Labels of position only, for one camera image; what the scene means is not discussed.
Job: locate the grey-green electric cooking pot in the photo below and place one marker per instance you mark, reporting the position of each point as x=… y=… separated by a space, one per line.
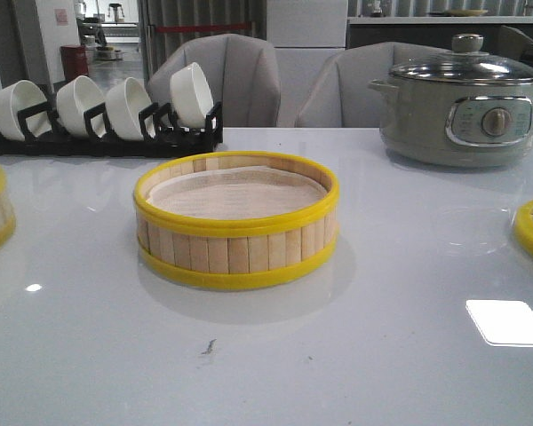
x=456 y=124

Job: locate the bamboo steamer tray yellow rims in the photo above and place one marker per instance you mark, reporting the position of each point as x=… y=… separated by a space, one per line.
x=237 y=254

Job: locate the white steamer liner cloth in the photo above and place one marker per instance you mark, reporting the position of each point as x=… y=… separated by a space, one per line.
x=235 y=194

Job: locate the white bowl far left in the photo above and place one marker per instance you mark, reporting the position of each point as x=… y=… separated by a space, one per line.
x=14 y=98

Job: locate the dark counter with shelf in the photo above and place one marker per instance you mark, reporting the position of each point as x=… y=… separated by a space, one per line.
x=432 y=31

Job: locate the white cabinet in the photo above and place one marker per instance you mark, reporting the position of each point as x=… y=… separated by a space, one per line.
x=304 y=34

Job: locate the white bowl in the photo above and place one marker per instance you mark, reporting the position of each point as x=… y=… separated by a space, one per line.
x=124 y=102
x=191 y=96
x=73 y=99
x=14 y=98

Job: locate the glass pot lid with knob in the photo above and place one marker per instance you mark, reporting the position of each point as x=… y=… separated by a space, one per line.
x=465 y=63

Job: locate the black bowl rack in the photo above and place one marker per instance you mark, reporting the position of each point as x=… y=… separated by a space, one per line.
x=162 y=136

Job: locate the white bowl rightmost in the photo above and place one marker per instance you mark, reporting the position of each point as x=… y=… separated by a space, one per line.
x=191 y=96

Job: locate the red barrier belt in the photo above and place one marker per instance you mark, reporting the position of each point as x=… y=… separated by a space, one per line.
x=209 y=28

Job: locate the grey chair right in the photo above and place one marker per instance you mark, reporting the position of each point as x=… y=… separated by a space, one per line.
x=340 y=96

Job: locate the grey chair left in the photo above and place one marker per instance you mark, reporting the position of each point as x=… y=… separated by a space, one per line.
x=241 y=71

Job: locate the grey chair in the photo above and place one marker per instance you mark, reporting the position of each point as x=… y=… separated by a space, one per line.
x=340 y=96
x=241 y=71

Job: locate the red bin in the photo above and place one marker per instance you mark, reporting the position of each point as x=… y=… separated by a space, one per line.
x=74 y=61

